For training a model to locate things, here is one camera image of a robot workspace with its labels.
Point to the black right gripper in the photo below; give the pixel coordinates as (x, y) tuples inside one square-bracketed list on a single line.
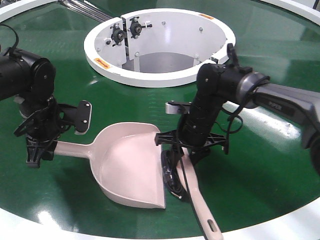
[(197, 142)]

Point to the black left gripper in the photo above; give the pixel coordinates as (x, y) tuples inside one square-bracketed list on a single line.
[(43, 122)]

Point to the pink plastic dustpan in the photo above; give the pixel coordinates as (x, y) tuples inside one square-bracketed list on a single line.
[(125, 162)]

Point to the pink hand broom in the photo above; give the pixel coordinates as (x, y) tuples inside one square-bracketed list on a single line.
[(189, 181)]

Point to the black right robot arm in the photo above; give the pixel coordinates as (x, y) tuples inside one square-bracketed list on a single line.
[(220, 83)]

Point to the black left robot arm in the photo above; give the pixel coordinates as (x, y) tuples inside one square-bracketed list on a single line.
[(30, 80)]

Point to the green conveyor belt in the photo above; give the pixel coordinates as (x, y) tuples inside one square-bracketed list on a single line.
[(75, 200)]

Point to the steel conveyor rollers left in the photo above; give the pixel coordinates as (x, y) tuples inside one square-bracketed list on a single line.
[(86, 9)]

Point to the white outer conveyor rim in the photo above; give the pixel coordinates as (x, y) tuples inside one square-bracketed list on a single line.
[(25, 225)]

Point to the black bearing block left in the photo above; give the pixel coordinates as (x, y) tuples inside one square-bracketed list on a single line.
[(117, 35)]

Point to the black bearing block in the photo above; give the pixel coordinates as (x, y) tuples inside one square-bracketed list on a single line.
[(136, 27), (117, 35)]

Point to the black bearing block right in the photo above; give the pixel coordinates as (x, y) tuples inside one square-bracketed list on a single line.
[(136, 27)]

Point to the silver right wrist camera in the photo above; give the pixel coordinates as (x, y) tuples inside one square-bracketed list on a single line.
[(175, 107)]

